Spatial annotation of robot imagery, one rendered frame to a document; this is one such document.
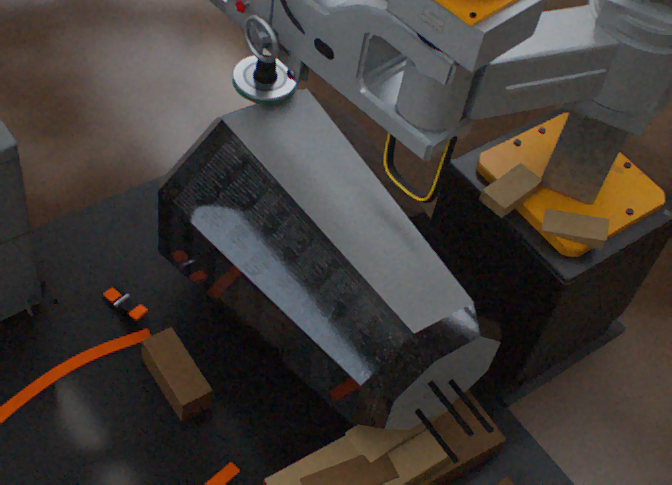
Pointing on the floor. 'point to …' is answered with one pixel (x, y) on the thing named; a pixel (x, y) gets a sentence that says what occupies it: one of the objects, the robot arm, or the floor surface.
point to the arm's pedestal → (15, 235)
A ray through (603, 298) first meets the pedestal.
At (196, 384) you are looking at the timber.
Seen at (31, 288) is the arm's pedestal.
